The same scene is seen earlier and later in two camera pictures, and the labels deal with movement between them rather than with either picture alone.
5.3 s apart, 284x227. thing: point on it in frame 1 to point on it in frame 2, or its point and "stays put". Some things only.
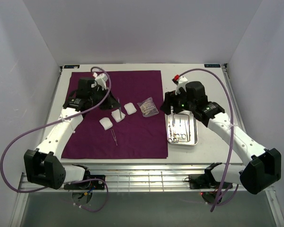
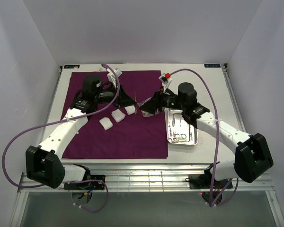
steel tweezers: x=114 y=136 to x=135 y=104
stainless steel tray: x=182 y=128 stays put
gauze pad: x=130 y=108 stays put
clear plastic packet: x=148 y=107 stays put
